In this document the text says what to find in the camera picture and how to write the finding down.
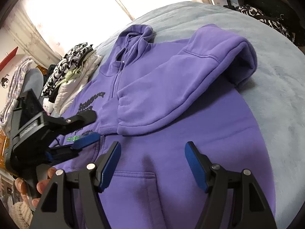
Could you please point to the grey-blue bed blanket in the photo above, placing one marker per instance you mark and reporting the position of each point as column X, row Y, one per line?
column 274, row 93

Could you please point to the Hello Kitty plush toy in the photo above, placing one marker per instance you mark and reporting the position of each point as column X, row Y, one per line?
column 48, row 106

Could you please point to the floral sheer curtain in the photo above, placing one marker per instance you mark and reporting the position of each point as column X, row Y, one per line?
column 52, row 27

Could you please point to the orange wooden headboard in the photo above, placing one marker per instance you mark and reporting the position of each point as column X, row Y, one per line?
column 4, row 142

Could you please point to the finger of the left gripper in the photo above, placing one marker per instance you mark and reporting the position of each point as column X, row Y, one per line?
column 64, row 153
column 71, row 124

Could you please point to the purple zip hoodie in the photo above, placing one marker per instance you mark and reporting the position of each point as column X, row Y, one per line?
column 155, row 97

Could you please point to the black white clothes on chair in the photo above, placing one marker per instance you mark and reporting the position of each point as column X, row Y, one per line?
column 274, row 23

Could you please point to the purple floral folded blanket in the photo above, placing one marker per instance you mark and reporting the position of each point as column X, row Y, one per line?
column 14, row 90

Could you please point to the red wall shelf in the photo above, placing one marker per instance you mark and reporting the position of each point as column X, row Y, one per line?
column 8, row 58

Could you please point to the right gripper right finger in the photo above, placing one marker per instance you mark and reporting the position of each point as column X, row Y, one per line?
column 240, row 191

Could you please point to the black white patterned garment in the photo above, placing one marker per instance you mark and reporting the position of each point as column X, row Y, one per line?
column 69, row 62

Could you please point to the light green folded garment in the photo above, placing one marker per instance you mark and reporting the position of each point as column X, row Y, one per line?
column 75, row 73

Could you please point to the white puffer jacket folded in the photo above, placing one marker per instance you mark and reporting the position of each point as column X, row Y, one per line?
column 69, row 89

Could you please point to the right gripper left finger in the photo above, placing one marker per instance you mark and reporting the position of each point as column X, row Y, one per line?
column 71, row 198

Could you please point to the cartoon wall sticker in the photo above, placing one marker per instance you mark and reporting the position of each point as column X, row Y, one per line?
column 5, row 82

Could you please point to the black clothes pile by window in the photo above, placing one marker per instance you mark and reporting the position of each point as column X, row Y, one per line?
column 51, row 70

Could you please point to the black folded garment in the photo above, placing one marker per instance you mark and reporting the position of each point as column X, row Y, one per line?
column 53, row 95

